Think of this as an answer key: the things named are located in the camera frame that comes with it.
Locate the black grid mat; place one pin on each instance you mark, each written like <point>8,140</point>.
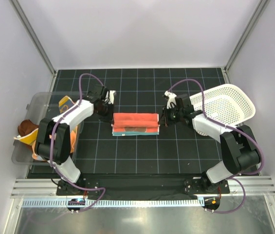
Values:
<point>175,150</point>

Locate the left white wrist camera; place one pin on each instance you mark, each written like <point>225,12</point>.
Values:
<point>110,97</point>

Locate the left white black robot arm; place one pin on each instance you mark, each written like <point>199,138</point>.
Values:
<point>53,142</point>

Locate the brown bear towel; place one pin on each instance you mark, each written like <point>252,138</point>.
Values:
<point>135,124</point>

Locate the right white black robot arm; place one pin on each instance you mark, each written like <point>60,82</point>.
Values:
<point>239,148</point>

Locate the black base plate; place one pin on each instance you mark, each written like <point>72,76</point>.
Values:
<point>153,186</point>

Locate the dark brown towel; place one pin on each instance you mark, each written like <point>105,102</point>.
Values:
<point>26,127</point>

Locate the slotted cable duct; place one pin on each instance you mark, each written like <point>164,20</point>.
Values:
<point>80,203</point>

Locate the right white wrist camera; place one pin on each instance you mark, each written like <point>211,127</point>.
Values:
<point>170,97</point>

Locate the orange polka dot towel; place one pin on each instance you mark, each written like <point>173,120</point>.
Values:
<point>39,158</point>

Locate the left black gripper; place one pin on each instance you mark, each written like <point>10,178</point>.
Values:
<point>109,118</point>

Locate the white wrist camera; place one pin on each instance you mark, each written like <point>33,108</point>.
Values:
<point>170,97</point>
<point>110,97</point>

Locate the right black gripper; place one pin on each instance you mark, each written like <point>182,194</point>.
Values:
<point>165,113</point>

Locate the yellow blue patterned towel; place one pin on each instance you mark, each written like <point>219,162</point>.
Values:
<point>64,104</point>

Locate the white perforated plastic basket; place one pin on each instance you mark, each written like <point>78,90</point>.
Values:
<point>224,105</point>

